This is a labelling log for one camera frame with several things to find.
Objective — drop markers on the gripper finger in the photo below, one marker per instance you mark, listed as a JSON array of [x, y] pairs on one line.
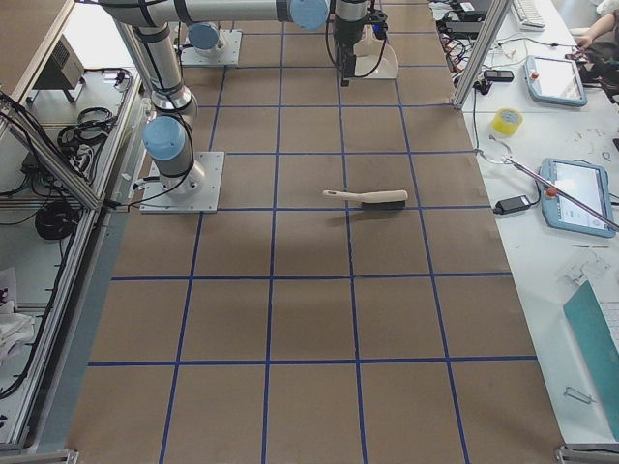
[[346, 63]]

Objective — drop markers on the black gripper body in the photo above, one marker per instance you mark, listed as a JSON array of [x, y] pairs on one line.
[[345, 33]]

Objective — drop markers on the beige plastic dustpan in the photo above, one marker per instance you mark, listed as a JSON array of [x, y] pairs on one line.
[[375, 58]]

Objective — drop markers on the beige hand brush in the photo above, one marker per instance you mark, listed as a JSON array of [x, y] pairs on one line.
[[375, 200]]

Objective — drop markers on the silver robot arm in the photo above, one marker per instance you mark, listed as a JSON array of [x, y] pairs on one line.
[[162, 36], [205, 38]]

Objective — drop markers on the yellow tape roll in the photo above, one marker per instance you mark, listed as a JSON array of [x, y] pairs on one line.
[[506, 121]]

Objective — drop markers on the teach pendant far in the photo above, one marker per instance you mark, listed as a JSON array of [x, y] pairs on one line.
[[554, 81]]

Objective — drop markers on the teach pendant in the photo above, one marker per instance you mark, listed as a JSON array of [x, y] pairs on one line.
[[586, 182], [554, 81]]

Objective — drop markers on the black power adapter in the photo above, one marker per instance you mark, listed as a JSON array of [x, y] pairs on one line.
[[512, 205]]

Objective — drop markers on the teach pendant near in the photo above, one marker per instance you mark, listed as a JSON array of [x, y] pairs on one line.
[[586, 182]]

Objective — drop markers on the green cutting mat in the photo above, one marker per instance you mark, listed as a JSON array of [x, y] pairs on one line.
[[596, 344]]

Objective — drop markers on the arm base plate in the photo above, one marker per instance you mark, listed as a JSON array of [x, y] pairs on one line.
[[199, 192], [229, 57]]

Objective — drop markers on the aluminium frame post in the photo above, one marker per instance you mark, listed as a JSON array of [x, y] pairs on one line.
[[489, 30]]

